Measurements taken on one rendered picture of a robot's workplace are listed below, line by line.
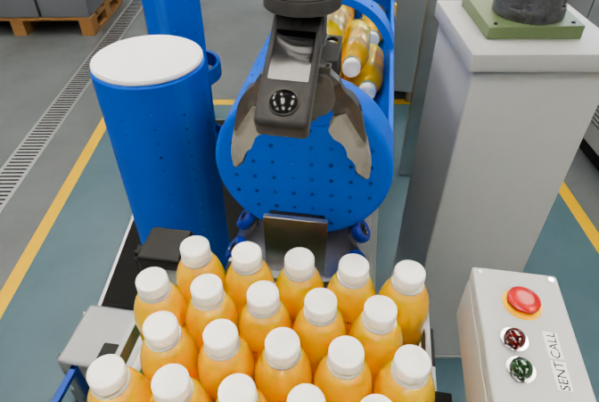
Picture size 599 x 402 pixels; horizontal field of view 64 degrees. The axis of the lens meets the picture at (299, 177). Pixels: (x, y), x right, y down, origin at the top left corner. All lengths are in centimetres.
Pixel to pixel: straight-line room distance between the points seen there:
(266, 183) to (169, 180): 58
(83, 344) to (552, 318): 69
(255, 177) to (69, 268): 156
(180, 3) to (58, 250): 118
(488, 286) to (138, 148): 93
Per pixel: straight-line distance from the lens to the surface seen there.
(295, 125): 39
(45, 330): 209
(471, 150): 119
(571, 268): 234
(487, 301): 61
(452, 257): 144
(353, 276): 61
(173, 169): 131
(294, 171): 76
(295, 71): 41
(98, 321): 92
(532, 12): 115
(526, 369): 56
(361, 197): 78
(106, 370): 57
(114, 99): 123
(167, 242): 80
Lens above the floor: 156
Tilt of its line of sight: 39 degrees down
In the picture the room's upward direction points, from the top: straight up
